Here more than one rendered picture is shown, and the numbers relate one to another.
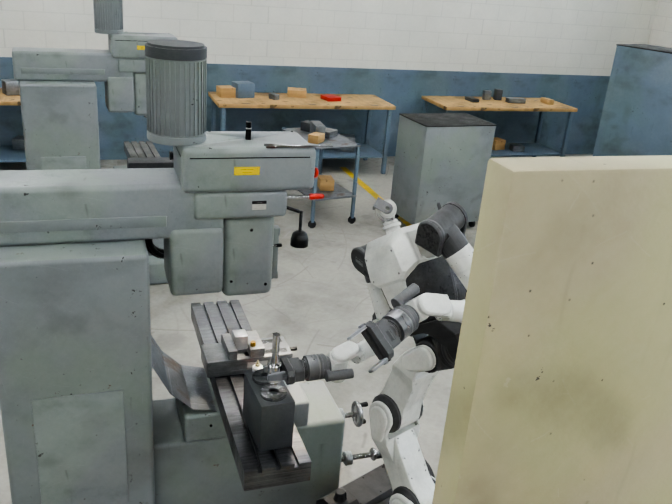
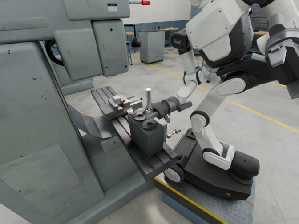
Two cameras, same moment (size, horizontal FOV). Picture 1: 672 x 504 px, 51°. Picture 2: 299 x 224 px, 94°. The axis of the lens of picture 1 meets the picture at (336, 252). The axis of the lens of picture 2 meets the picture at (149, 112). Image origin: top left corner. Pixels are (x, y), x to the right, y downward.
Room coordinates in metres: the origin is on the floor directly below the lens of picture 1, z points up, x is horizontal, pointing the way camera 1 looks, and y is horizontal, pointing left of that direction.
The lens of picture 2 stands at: (1.45, 0.29, 1.66)
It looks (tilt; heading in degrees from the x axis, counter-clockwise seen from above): 36 degrees down; 349
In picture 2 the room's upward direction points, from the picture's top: 2 degrees counter-clockwise
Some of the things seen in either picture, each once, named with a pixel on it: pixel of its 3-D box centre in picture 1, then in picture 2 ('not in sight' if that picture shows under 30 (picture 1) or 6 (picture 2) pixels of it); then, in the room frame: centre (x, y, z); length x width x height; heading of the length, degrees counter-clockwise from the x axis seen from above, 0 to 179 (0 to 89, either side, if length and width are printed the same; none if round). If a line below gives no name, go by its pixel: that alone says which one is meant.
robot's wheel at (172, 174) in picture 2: not in sight; (172, 172); (2.08, -0.03, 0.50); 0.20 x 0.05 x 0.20; 43
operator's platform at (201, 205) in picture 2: not in sight; (203, 180); (2.09, -0.39, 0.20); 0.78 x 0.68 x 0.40; 43
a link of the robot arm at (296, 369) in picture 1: (300, 369); (162, 108); (2.08, 0.09, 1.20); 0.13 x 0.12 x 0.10; 22
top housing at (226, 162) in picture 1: (243, 160); not in sight; (2.48, 0.36, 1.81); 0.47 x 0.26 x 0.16; 110
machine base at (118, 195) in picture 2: not in sight; (111, 178); (2.40, 0.58, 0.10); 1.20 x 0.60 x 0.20; 110
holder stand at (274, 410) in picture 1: (268, 407); (145, 131); (2.10, 0.19, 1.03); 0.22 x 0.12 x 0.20; 24
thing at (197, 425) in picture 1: (240, 398); (123, 125); (2.48, 0.35, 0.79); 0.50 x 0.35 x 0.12; 110
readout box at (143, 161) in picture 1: (154, 184); not in sight; (2.69, 0.74, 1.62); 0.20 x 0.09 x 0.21; 110
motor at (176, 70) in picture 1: (176, 92); not in sight; (2.40, 0.58, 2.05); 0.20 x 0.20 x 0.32
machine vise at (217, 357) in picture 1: (246, 351); (121, 105); (2.53, 0.33, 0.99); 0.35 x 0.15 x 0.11; 112
